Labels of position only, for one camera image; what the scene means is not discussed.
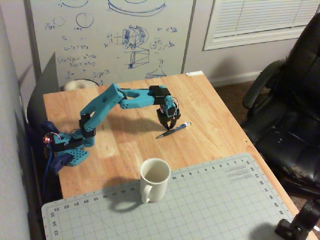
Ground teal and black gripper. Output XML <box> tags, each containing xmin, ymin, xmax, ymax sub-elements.
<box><xmin>156</xmin><ymin>94</ymin><xmax>182</xmax><ymax>131</ymax></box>

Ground blue and black pen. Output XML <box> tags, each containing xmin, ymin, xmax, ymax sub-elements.
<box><xmin>155</xmin><ymin>122</ymin><xmax>193</xmax><ymax>140</ymax></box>

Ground cream ceramic mug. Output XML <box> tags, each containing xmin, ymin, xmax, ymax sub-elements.
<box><xmin>139</xmin><ymin>157</ymin><xmax>172</xmax><ymax>204</ymax></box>

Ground grey gridded cutting mat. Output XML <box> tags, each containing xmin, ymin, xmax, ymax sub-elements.
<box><xmin>41</xmin><ymin>152</ymin><xmax>295</xmax><ymax>240</ymax></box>

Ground whiteboard with blue drawings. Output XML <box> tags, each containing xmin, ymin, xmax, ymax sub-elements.
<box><xmin>24</xmin><ymin>0</ymin><xmax>197</xmax><ymax>87</ymax></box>

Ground white round spool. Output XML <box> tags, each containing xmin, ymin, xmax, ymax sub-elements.
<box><xmin>63</xmin><ymin>79</ymin><xmax>100</xmax><ymax>91</ymax></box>

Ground dark blue table clamp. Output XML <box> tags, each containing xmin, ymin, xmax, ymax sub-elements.
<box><xmin>41</xmin><ymin>120</ymin><xmax>73</xmax><ymax>175</ymax></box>

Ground controller board with red light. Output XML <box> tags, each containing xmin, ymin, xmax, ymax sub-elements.
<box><xmin>42</xmin><ymin>133</ymin><xmax>55</xmax><ymax>146</ymax></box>

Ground dark grey flat panel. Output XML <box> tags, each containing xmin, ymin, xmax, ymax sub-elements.
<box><xmin>26</xmin><ymin>51</ymin><xmax>61</xmax><ymax>126</ymax></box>

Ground white window blinds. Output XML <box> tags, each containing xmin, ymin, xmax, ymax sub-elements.
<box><xmin>202</xmin><ymin>0</ymin><xmax>320</xmax><ymax>52</ymax></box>

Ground black leather office chair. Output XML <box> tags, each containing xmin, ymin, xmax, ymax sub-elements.
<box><xmin>241</xmin><ymin>11</ymin><xmax>320</xmax><ymax>198</ymax></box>

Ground blue cable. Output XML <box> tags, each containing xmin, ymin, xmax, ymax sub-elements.
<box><xmin>43</xmin><ymin>147</ymin><xmax>55</xmax><ymax>201</ymax></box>

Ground black camera stand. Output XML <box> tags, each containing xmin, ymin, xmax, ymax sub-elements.
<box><xmin>274</xmin><ymin>199</ymin><xmax>320</xmax><ymax>240</ymax></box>

